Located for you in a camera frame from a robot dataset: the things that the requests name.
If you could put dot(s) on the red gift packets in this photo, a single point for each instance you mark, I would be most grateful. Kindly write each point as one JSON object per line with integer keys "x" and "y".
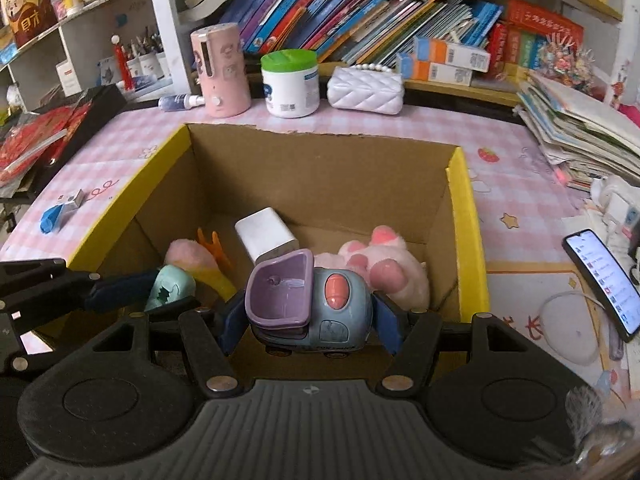
{"x": 35, "y": 140}

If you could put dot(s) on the row of red-blue books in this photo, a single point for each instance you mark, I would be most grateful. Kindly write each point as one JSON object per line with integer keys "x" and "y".
{"x": 530, "y": 45}

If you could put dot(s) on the white wooden bookshelf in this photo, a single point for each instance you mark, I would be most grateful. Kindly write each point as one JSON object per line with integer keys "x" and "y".
{"x": 167, "y": 35}

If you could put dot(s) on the white power adapter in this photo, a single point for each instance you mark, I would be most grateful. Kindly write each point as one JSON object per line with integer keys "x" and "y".
{"x": 265, "y": 235}

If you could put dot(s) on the pink checked tablecloth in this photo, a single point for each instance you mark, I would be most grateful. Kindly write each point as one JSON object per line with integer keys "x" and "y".
{"x": 525, "y": 185}

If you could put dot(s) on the red stick with white ball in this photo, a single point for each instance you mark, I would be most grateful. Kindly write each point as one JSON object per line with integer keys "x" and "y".
{"x": 122, "y": 67}

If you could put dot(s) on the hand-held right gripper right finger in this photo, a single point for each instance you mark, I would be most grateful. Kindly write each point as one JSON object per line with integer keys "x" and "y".
{"x": 390, "y": 327}

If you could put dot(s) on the orange and white carton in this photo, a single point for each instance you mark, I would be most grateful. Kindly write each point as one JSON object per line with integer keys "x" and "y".
{"x": 435, "y": 71}
{"x": 450, "y": 54}

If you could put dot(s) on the stack of booklets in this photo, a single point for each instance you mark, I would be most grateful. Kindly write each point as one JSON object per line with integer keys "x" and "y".
{"x": 580, "y": 125}

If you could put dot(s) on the pink paw plush toy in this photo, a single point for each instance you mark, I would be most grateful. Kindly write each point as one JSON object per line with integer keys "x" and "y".
{"x": 395, "y": 275}

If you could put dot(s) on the white pen cup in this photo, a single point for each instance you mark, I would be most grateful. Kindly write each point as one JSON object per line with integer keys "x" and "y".
{"x": 152, "y": 65}
{"x": 134, "y": 67}

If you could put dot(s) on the smartphone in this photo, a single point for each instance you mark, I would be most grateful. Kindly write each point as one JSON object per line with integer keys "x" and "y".
{"x": 605, "y": 280}

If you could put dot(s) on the white tub with green lid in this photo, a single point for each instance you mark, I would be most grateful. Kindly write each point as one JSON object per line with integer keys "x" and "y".
{"x": 290, "y": 90}

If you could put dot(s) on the white quilted purse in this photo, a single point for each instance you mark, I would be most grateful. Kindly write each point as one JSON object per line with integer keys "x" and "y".
{"x": 365, "y": 90}

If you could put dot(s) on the red cartoon figure box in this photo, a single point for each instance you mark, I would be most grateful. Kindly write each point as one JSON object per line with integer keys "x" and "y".
{"x": 27, "y": 7}

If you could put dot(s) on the row of colourful books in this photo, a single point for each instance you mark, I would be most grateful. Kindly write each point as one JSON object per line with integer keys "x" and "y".
{"x": 325, "y": 15}

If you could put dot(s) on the pink cylindrical dispenser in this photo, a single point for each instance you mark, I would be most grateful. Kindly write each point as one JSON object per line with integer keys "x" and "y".
{"x": 220, "y": 75}

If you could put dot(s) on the grey fuzzy cloth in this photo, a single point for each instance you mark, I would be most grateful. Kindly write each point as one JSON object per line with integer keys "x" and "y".
{"x": 600, "y": 425}

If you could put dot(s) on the small spray bottle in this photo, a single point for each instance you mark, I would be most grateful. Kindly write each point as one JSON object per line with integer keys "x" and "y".
{"x": 175, "y": 102}

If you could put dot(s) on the teal plastic toy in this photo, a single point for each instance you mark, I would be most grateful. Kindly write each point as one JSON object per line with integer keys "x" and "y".
{"x": 172, "y": 285}

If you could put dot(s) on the grey purple toy truck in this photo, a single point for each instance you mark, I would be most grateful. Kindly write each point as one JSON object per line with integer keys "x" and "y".
{"x": 320, "y": 310}

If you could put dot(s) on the yellow-edged cardboard box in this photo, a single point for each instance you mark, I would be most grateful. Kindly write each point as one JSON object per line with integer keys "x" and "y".
{"x": 320, "y": 180}

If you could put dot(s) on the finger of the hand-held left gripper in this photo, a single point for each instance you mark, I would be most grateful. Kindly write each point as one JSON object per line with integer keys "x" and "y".
{"x": 175, "y": 310}
{"x": 120, "y": 290}

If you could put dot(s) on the blue picture card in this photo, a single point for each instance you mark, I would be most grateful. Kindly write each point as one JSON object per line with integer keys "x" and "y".
{"x": 109, "y": 72}

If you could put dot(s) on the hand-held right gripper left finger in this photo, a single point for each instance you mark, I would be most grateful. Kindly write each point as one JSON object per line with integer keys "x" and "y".
{"x": 231, "y": 330}

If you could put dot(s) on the blue white small toy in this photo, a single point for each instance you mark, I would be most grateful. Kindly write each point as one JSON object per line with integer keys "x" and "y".
{"x": 55, "y": 217}

